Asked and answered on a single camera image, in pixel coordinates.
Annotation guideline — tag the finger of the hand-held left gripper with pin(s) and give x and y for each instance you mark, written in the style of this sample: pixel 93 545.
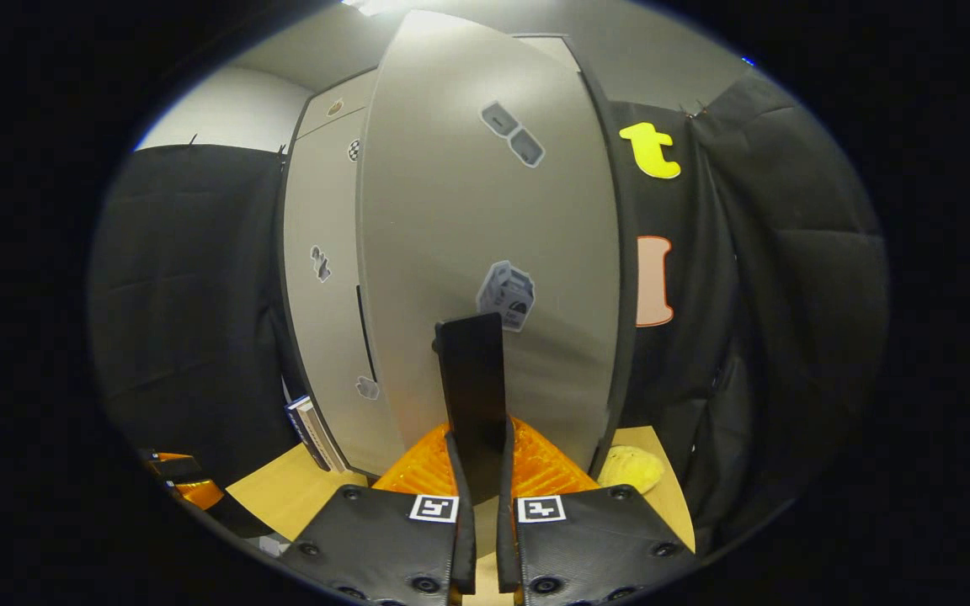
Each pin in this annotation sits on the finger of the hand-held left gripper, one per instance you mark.
pixel 190 484

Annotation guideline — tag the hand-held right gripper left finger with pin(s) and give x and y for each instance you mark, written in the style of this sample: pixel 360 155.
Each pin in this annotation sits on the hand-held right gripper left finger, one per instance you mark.
pixel 464 539

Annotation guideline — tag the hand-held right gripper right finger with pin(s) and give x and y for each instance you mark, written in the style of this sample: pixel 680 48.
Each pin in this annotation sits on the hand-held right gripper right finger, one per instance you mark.
pixel 508 547

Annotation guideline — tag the white cabinet door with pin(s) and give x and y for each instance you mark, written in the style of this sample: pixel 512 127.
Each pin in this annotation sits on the white cabinet door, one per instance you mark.
pixel 451 210
pixel 317 337

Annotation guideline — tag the white double-door shoe cabinet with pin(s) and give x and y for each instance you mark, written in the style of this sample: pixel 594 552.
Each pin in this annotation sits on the white double-door shoe cabinet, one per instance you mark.
pixel 350 97

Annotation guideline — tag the white book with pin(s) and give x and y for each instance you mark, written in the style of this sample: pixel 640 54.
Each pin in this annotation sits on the white book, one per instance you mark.
pixel 325 438
pixel 300 425

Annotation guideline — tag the yellow round lumpy object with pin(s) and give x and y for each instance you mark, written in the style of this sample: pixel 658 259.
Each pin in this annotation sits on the yellow round lumpy object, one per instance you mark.
pixel 632 470

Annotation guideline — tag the black backdrop cloth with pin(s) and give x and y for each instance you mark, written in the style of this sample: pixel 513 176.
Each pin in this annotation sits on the black backdrop cloth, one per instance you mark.
pixel 788 252

